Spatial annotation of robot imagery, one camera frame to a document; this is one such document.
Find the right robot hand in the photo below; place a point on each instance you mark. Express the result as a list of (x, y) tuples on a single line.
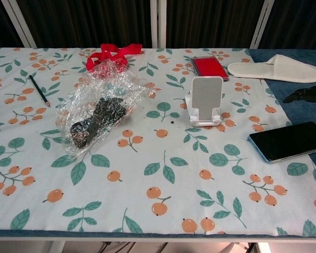
[(308, 93)]

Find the black object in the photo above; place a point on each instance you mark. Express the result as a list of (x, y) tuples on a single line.
[(289, 141)]

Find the white phone stand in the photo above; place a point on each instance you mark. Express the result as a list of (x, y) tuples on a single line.
[(205, 100)]

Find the white slipper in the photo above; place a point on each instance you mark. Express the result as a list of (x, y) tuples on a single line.
[(274, 69)]

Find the red ink pad case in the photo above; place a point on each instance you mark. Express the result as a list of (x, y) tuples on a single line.
[(209, 67)]

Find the floral white tablecloth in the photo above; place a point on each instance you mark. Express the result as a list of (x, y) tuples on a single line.
[(137, 184)]

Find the red ribbon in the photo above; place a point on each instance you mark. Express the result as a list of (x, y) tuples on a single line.
[(109, 56)]

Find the clear plastic bag dark contents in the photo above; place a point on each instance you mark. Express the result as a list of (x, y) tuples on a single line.
[(102, 113)]

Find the dark green pencil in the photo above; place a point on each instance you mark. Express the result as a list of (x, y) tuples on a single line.
[(39, 90)]

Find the white partition post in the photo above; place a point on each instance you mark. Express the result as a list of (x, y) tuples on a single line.
[(158, 23), (18, 23), (260, 23)]

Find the white table frame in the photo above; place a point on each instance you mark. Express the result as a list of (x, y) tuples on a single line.
[(147, 239)]

